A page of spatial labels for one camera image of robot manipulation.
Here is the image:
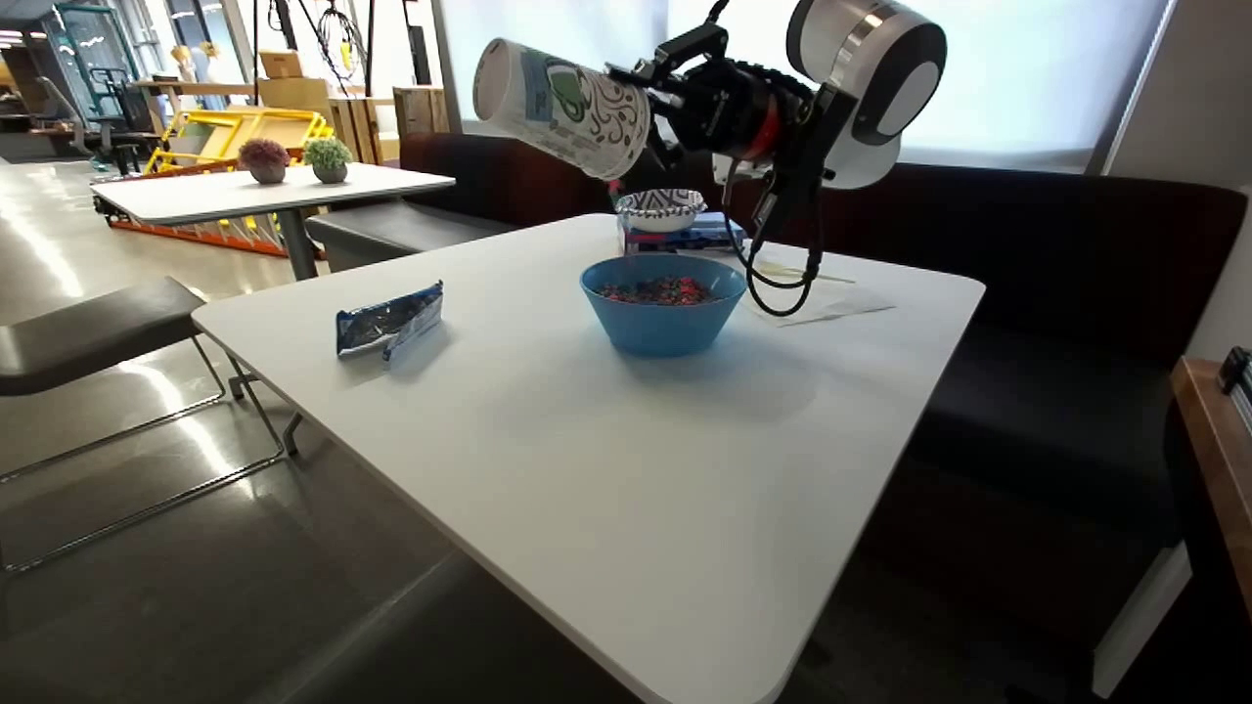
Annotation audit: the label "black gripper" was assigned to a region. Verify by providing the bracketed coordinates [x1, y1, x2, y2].
[609, 53, 813, 188]

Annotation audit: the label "white printed paper cup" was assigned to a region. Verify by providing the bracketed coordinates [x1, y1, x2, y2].
[470, 36, 653, 185]

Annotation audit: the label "blue patterned paper bowl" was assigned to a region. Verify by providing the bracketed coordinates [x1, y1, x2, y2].
[609, 185, 711, 239]

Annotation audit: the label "colourful cereal in bowl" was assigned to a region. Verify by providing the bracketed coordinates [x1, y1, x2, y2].
[594, 269, 723, 312]

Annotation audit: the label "blue plastic bowl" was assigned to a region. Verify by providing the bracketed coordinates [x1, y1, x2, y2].
[574, 248, 753, 359]

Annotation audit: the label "brown wooden crate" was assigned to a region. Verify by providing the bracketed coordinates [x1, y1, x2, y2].
[388, 83, 456, 171]

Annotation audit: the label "white paper napkin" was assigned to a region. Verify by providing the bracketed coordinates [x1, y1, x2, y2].
[749, 248, 902, 329]

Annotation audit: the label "blue silver snack wrapper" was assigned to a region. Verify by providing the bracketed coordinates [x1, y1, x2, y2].
[332, 276, 452, 362]

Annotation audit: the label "cardboard box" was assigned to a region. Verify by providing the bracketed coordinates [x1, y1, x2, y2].
[253, 52, 336, 126]

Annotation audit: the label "white square table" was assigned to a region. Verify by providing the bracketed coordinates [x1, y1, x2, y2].
[193, 211, 992, 704]

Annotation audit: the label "white window blind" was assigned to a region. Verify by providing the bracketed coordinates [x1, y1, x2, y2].
[435, 0, 1177, 171]

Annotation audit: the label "white side table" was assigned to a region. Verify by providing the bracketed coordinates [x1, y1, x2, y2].
[90, 160, 461, 286]

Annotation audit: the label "black bench sofa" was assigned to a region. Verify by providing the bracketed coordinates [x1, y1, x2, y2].
[435, 127, 1250, 704]

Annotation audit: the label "grey chair metal legs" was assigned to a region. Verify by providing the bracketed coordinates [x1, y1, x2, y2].
[0, 274, 304, 578]

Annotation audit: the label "black clamp on cabinet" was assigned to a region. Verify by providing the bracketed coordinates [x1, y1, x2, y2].
[1216, 342, 1252, 404]

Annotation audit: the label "wooden cabinet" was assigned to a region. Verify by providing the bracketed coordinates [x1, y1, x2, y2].
[1168, 357, 1252, 616]

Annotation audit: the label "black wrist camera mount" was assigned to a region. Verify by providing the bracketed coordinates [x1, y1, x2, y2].
[633, 0, 744, 85]

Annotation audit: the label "black cable bundle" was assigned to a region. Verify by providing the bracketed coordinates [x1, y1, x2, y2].
[733, 122, 830, 319]

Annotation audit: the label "yellow frame structure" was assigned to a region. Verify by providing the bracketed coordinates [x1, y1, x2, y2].
[143, 106, 341, 178]

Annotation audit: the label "orange frame under side table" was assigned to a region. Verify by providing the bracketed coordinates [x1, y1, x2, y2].
[102, 211, 294, 263]

